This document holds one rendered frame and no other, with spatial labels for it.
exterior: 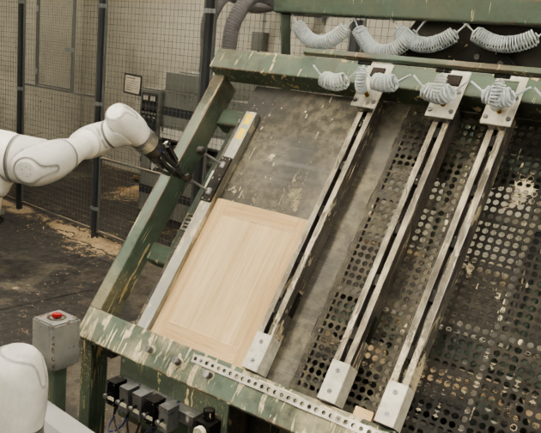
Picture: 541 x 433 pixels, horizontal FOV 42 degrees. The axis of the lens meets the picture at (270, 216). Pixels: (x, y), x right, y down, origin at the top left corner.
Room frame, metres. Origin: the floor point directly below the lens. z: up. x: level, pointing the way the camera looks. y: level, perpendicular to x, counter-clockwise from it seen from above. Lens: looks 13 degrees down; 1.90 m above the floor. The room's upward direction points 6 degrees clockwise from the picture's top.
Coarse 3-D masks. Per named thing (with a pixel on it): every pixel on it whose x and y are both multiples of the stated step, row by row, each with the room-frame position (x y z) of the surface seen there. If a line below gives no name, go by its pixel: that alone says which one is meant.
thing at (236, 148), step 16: (240, 144) 2.74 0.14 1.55; (224, 176) 2.67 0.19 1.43; (208, 208) 2.60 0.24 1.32; (192, 224) 2.58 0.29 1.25; (192, 240) 2.54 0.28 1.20; (176, 256) 2.52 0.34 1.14; (176, 272) 2.48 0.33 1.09; (160, 288) 2.45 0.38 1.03; (160, 304) 2.41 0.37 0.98; (144, 320) 2.39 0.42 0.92
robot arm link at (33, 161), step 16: (16, 144) 1.82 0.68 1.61; (32, 144) 1.82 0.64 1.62; (48, 144) 1.85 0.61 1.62; (64, 144) 1.90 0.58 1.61; (16, 160) 1.77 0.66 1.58; (32, 160) 1.77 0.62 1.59; (48, 160) 1.80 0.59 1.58; (64, 160) 1.85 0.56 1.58; (16, 176) 1.77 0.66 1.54; (32, 176) 1.76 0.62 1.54; (48, 176) 1.80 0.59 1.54; (64, 176) 1.89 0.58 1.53
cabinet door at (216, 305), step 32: (224, 224) 2.55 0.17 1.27; (256, 224) 2.49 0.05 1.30; (288, 224) 2.43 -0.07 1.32; (192, 256) 2.51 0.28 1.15; (224, 256) 2.46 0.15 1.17; (256, 256) 2.40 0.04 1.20; (288, 256) 2.34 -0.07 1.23; (192, 288) 2.42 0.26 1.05; (224, 288) 2.37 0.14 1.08; (256, 288) 2.32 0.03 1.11; (160, 320) 2.39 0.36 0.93; (192, 320) 2.33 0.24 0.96; (224, 320) 2.28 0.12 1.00; (256, 320) 2.23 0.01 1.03; (224, 352) 2.20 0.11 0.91
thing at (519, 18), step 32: (288, 0) 3.32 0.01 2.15; (320, 0) 3.22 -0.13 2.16; (352, 0) 3.13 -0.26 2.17; (384, 0) 3.05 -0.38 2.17; (416, 0) 2.96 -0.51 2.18; (448, 0) 2.89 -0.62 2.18; (480, 0) 2.82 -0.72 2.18; (512, 0) 2.75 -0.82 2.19; (288, 32) 3.38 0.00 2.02; (448, 192) 2.71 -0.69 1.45
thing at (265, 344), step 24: (360, 72) 2.45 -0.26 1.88; (360, 96) 2.55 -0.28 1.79; (360, 120) 2.54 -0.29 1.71; (360, 144) 2.47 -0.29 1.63; (336, 168) 2.44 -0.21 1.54; (336, 192) 2.37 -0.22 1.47; (312, 216) 2.35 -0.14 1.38; (336, 216) 2.38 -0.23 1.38; (312, 240) 2.29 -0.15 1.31; (312, 264) 2.28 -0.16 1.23; (288, 288) 2.24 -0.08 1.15; (288, 312) 2.18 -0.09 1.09; (264, 336) 2.12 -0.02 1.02; (264, 360) 2.08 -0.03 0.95
